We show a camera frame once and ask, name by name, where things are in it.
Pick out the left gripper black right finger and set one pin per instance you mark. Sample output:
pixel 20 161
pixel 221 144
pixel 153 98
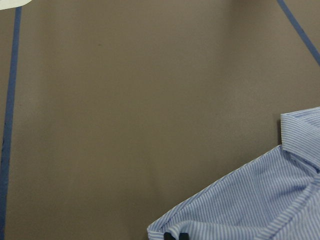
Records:
pixel 183 236

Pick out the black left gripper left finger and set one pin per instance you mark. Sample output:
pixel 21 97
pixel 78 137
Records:
pixel 167 236

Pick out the light blue striped shirt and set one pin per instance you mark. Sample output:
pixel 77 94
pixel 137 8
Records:
pixel 273 197

